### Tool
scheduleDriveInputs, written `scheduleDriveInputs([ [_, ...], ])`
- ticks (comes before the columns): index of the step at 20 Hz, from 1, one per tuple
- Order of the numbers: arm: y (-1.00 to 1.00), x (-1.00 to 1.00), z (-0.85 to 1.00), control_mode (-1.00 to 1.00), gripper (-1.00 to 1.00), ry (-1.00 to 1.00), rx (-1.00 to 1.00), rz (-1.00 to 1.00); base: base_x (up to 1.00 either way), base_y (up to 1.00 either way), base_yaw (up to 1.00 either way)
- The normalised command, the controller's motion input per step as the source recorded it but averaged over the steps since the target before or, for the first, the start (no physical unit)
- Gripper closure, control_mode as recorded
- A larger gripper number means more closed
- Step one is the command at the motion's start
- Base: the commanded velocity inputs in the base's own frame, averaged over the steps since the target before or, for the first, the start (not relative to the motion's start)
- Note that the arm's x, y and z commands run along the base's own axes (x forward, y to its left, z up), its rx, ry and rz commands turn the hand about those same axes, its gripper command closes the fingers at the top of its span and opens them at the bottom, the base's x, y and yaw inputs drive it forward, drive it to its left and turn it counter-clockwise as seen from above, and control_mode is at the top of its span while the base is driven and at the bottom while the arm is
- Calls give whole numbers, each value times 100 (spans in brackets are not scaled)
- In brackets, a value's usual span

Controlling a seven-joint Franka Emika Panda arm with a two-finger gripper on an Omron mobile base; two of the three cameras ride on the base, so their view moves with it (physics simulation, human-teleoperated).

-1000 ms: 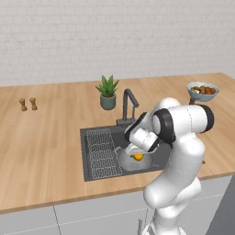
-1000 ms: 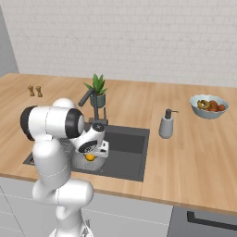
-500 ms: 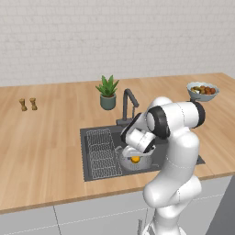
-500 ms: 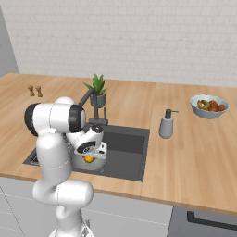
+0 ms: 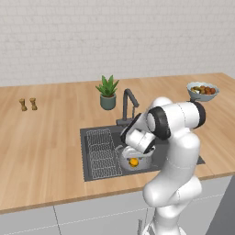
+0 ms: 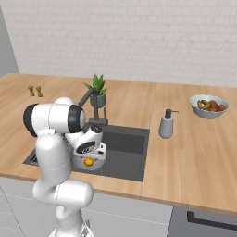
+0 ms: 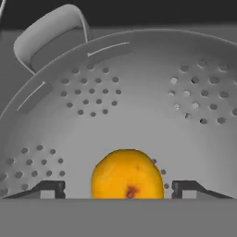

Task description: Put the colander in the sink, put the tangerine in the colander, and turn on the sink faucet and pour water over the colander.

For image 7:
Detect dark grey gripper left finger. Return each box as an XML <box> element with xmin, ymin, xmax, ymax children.
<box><xmin>2</xmin><ymin>180</ymin><xmax>67</xmax><ymax>200</ymax></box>

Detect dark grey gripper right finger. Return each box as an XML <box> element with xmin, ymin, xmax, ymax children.
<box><xmin>171</xmin><ymin>180</ymin><xmax>234</xmax><ymax>200</ymax></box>

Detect orange tangerine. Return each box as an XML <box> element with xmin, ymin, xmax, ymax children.
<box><xmin>90</xmin><ymin>148</ymin><xmax>165</xmax><ymax>200</ymax></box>

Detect grey metal colander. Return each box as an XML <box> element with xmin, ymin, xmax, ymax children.
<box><xmin>0</xmin><ymin>3</ymin><xmax>237</xmax><ymax>200</ymax></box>

